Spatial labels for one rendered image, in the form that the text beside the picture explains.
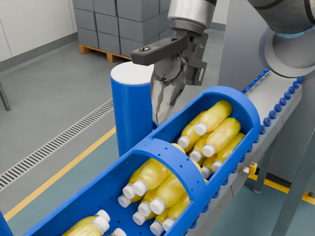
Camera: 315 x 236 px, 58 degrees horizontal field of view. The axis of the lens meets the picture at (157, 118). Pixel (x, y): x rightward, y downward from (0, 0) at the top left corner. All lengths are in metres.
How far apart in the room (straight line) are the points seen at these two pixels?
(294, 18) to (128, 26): 3.35
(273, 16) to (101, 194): 0.67
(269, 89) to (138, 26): 2.32
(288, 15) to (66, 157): 2.34
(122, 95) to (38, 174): 1.28
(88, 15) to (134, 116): 2.82
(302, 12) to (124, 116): 1.23
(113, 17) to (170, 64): 3.42
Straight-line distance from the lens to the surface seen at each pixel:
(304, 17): 0.60
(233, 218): 2.22
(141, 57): 0.53
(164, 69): 0.60
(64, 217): 0.86
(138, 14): 3.69
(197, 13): 0.58
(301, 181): 1.44
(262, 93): 1.74
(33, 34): 4.61
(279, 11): 0.59
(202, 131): 1.00
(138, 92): 1.54
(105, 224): 0.74
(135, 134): 1.71
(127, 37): 3.92
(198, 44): 0.62
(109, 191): 0.94
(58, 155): 2.73
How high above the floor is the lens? 1.77
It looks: 36 degrees down
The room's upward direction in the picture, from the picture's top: straight up
